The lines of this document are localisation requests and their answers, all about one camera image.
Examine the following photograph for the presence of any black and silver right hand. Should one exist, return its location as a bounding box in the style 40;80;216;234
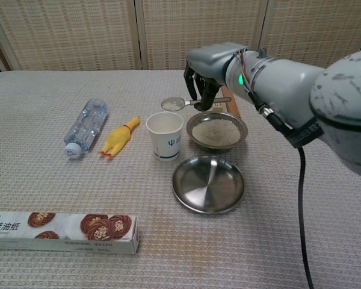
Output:
183;42;248;111

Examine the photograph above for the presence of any metal spoon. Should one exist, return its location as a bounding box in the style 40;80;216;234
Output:
161;96;232;113

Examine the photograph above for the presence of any steel bowl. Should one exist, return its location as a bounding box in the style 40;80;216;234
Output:
185;111;248;151

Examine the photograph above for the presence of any white rice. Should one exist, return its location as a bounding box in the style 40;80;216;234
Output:
191;119;241;145

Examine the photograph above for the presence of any white paper cup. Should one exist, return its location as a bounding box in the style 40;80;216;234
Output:
146;111;184;163

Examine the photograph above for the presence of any woven folding screen panel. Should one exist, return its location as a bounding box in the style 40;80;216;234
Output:
255;0;361;69
135;0;270;71
0;0;142;72

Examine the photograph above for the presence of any wooden rolling pin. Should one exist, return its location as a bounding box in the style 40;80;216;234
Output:
221;85;242;119

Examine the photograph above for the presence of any yellow rubber chicken toy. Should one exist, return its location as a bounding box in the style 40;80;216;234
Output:
97;116;141;158

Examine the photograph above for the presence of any empty steel plate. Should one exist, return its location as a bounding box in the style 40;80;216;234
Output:
171;155;246;214

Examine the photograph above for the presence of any clear plastic water bottle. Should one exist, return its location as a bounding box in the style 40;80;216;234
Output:
63;98;110;158

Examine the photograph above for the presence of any beige woven tablecloth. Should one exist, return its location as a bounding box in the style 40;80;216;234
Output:
0;69;361;289

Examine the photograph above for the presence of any baking paper box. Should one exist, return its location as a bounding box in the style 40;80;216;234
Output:
0;211;140;255

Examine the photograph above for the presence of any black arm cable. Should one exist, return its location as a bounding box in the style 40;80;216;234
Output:
247;90;324;289

